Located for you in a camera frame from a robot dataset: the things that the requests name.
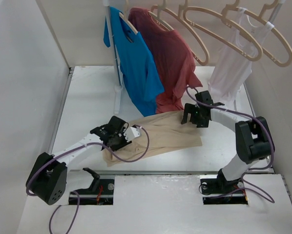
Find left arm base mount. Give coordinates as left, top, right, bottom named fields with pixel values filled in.
left=66, top=168, right=115, bottom=205

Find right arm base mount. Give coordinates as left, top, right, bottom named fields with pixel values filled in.
left=199, top=178, right=248, bottom=205

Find blue t-shirt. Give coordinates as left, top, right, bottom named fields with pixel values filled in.
left=110, top=7, right=164, bottom=117

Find empty wooden hanger left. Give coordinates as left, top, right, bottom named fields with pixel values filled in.
left=150, top=0, right=209, bottom=66

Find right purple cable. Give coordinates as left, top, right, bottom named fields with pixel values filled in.
left=186, top=85, right=276, bottom=204

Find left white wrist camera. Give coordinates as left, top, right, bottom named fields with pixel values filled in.
left=124, top=127, right=141, bottom=142

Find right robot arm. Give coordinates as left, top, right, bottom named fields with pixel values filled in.
left=181, top=91, right=275, bottom=195

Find white clothes rack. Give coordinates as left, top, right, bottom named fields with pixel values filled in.
left=103, top=0, right=292, bottom=114

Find empty wooden hanger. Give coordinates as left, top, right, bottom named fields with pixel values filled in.
left=182, top=0, right=263, bottom=61
left=150, top=0, right=209, bottom=66

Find wooden hanger under tank top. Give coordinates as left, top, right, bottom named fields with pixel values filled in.
left=221, top=0, right=292, bottom=67

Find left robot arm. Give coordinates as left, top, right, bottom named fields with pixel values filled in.
left=25, top=116, right=141, bottom=205

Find empty wooden hanger right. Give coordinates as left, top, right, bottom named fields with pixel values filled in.
left=182, top=0, right=263, bottom=61

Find white tank top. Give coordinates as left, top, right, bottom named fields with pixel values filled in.
left=209, top=7, right=274, bottom=110

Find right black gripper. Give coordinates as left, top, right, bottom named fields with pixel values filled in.
left=181, top=102, right=209, bottom=128

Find red t-shirt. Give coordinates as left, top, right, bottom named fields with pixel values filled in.
left=128, top=7, right=203, bottom=114

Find wooden hanger under red shirt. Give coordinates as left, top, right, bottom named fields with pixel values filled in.
left=148, top=11, right=174, bottom=31

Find beige trousers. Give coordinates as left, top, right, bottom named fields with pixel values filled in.
left=115, top=111, right=203, bottom=161

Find wooden hanger under blue shirt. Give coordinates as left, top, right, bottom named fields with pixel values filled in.
left=119, top=0, right=138, bottom=35

